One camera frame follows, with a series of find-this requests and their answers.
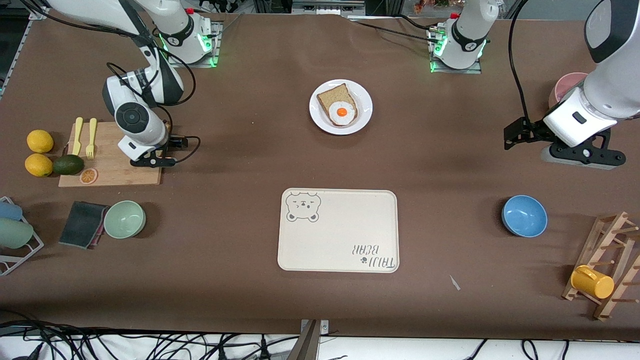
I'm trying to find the white round plate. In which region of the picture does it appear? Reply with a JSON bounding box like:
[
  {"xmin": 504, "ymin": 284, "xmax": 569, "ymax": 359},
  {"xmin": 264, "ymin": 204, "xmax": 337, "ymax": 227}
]
[{"xmin": 309, "ymin": 79, "xmax": 374, "ymax": 136}]

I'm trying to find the pink bowl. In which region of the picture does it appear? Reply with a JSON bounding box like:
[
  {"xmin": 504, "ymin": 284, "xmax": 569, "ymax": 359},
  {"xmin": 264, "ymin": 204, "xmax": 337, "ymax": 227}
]
[{"xmin": 548, "ymin": 72, "xmax": 591, "ymax": 109}]

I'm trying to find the wooden cutting board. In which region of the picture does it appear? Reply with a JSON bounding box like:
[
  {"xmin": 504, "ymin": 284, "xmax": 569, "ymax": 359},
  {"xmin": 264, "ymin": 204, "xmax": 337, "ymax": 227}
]
[{"xmin": 58, "ymin": 120, "xmax": 169, "ymax": 188}]

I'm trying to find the blue bowl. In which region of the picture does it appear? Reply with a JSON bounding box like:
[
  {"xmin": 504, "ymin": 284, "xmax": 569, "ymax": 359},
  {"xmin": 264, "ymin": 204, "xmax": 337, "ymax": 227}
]
[{"xmin": 501, "ymin": 195, "xmax": 548, "ymax": 238}]

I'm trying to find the yellow plastic fork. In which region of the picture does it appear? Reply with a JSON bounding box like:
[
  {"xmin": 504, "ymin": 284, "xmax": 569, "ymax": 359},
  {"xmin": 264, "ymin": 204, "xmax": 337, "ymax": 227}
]
[{"xmin": 85, "ymin": 118, "xmax": 98, "ymax": 160}]

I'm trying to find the pale green bowl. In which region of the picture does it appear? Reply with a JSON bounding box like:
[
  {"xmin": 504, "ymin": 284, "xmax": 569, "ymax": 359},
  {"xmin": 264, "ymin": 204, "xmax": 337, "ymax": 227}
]
[{"xmin": 103, "ymin": 200, "xmax": 147, "ymax": 239}]

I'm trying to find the yellow plastic knife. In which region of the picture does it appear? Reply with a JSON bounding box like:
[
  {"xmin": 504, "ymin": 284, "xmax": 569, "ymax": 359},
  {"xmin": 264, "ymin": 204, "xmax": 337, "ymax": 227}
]
[{"xmin": 71, "ymin": 117, "xmax": 84, "ymax": 157}]

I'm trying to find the dark green avocado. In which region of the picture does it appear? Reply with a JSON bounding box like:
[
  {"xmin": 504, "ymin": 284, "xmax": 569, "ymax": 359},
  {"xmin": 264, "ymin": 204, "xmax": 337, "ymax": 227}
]
[{"xmin": 52, "ymin": 154, "xmax": 85, "ymax": 176}]

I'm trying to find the dark grey sponge cloth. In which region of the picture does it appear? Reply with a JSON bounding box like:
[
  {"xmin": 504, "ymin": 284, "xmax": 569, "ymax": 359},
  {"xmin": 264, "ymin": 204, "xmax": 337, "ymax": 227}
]
[{"xmin": 58, "ymin": 201, "xmax": 110, "ymax": 250}]

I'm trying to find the yellow lemon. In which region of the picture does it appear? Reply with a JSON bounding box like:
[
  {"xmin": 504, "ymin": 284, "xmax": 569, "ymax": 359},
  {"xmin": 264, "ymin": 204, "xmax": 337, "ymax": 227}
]
[
  {"xmin": 26, "ymin": 129, "xmax": 54, "ymax": 154},
  {"xmin": 24, "ymin": 153, "xmax": 54, "ymax": 178}
]

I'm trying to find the wooden peg cup rack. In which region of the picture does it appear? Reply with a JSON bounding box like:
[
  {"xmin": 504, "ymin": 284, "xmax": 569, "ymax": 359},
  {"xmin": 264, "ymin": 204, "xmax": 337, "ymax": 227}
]
[{"xmin": 561, "ymin": 211, "xmax": 640, "ymax": 321}]

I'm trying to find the yellow cup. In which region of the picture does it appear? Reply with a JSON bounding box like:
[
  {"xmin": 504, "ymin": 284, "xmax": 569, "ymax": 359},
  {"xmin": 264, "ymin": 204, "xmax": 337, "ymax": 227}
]
[{"xmin": 570, "ymin": 265, "xmax": 615, "ymax": 300}]

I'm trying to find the toy fried egg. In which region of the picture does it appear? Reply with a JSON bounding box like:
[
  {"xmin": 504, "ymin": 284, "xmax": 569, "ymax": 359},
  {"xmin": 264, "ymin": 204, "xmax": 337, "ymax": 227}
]
[{"xmin": 328, "ymin": 101, "xmax": 357, "ymax": 126}]

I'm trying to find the light blue cup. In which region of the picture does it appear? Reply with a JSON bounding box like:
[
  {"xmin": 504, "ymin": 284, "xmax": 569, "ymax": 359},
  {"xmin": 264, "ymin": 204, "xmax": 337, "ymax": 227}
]
[{"xmin": 0, "ymin": 201, "xmax": 23, "ymax": 222}]

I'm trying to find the pale green cup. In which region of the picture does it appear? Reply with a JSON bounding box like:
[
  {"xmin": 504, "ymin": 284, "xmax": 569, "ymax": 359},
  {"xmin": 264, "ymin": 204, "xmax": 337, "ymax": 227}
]
[{"xmin": 0, "ymin": 218, "xmax": 34, "ymax": 249}]

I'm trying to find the beige bear print tray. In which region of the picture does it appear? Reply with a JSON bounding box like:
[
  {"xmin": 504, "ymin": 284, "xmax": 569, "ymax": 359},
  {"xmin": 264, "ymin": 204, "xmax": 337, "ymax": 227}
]
[{"xmin": 277, "ymin": 188, "xmax": 400, "ymax": 274}]

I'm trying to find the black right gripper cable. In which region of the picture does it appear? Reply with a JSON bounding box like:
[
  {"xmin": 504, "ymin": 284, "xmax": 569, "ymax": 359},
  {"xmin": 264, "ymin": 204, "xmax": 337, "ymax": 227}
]
[{"xmin": 105, "ymin": 60, "xmax": 202, "ymax": 164}]

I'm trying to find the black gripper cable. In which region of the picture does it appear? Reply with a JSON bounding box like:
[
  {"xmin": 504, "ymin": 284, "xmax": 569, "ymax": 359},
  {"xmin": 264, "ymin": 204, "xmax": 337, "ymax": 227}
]
[
  {"xmin": 508, "ymin": 0, "xmax": 534, "ymax": 123},
  {"xmin": 105, "ymin": 60, "xmax": 202, "ymax": 164}
]

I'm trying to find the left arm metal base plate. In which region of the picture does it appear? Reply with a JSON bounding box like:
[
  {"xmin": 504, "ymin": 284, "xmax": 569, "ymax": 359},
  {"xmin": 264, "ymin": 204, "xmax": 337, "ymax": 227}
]
[{"xmin": 428, "ymin": 25, "xmax": 484, "ymax": 75}]

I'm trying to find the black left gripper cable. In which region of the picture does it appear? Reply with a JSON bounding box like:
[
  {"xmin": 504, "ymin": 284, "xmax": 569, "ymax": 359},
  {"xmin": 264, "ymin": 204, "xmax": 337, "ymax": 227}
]
[{"xmin": 508, "ymin": 0, "xmax": 534, "ymax": 123}]

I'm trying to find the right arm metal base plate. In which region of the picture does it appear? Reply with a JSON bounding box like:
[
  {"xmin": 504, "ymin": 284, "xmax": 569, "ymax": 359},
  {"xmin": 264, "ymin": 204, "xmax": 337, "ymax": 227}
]
[{"xmin": 166, "ymin": 20, "xmax": 222, "ymax": 68}]

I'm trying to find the black power cable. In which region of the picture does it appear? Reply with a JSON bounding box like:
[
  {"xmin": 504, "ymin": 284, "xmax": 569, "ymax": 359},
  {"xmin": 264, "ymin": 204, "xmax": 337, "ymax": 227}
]
[{"xmin": 347, "ymin": 17, "xmax": 442, "ymax": 42}]

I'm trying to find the white wire rack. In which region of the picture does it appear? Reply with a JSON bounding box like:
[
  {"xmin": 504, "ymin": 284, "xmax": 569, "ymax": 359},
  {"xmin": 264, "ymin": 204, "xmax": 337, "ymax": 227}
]
[{"xmin": 0, "ymin": 196, "xmax": 45, "ymax": 277}]

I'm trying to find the aluminium frame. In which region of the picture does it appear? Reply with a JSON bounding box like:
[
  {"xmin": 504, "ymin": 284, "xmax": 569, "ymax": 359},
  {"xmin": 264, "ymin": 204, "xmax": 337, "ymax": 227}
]
[{"xmin": 252, "ymin": 0, "xmax": 401, "ymax": 18}]

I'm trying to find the black floor cable tangle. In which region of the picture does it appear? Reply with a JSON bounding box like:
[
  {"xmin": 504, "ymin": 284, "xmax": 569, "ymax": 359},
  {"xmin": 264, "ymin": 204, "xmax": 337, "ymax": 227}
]
[{"xmin": 0, "ymin": 310, "xmax": 301, "ymax": 360}]

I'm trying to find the grey metal camera bracket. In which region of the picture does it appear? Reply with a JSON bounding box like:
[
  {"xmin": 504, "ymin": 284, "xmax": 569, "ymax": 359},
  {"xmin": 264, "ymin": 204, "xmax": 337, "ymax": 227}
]
[{"xmin": 299, "ymin": 319, "xmax": 330, "ymax": 360}]

